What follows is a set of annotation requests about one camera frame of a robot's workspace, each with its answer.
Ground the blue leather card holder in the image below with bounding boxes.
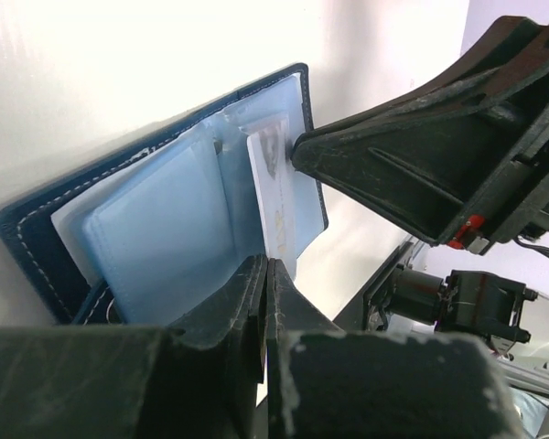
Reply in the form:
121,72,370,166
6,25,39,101
0,63,328,326

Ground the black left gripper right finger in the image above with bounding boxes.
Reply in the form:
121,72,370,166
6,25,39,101
265,260,523,438

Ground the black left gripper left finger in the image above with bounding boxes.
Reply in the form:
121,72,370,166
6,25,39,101
0,255,267,438

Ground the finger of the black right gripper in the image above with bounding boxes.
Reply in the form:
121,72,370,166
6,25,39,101
292,16,549,245

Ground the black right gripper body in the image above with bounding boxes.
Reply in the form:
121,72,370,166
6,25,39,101
438,77,549,266

